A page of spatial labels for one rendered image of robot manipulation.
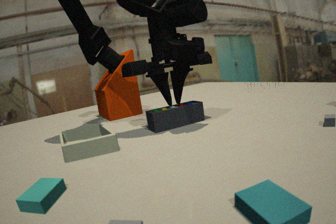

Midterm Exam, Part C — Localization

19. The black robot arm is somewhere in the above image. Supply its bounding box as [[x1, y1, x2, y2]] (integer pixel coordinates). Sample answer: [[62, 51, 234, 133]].
[[58, 0, 208, 73]]

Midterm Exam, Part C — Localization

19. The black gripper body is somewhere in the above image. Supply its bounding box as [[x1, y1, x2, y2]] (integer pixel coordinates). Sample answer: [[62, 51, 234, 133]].
[[121, 29, 213, 78]]

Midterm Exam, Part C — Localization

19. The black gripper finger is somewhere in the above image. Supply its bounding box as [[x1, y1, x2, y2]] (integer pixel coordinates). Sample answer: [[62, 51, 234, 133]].
[[146, 72, 172, 106], [170, 68, 193, 104]]

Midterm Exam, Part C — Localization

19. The teal rectangular block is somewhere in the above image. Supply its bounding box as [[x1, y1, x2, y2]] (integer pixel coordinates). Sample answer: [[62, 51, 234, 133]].
[[16, 178, 67, 214], [235, 180, 312, 224]]

